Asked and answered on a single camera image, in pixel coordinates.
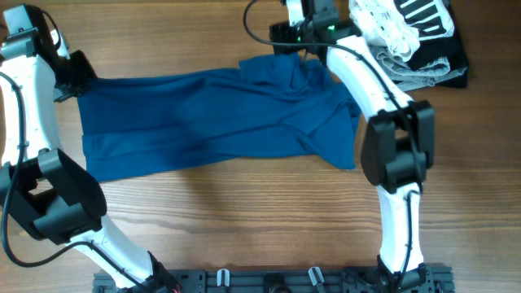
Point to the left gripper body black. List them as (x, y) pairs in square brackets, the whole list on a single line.
[(74, 76)]

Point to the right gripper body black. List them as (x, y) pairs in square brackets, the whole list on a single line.
[(282, 39)]

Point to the blue t-shirt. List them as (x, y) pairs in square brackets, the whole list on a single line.
[(268, 107)]

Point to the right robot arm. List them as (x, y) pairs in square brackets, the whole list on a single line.
[(398, 147)]

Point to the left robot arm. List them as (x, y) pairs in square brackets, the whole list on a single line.
[(45, 191)]

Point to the white patterned folded garment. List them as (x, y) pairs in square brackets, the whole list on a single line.
[(381, 24)]

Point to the black folded garment white stripes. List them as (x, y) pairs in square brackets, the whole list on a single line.
[(440, 44)]

